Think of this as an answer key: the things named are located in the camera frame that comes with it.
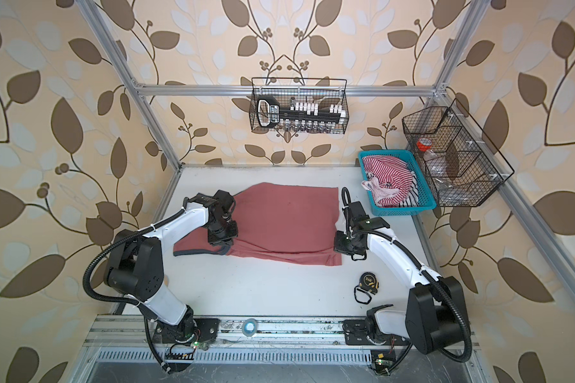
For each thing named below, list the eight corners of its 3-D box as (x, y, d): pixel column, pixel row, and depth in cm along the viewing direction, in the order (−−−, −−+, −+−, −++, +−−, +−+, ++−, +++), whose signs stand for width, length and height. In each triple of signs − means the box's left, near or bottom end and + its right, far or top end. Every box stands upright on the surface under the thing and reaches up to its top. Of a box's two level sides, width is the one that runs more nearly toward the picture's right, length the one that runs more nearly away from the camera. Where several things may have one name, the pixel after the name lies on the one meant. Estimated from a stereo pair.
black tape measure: (355, 303, 82) (357, 300, 79) (351, 275, 88) (353, 271, 85) (379, 303, 82) (382, 300, 79) (373, 275, 88) (375, 271, 85)
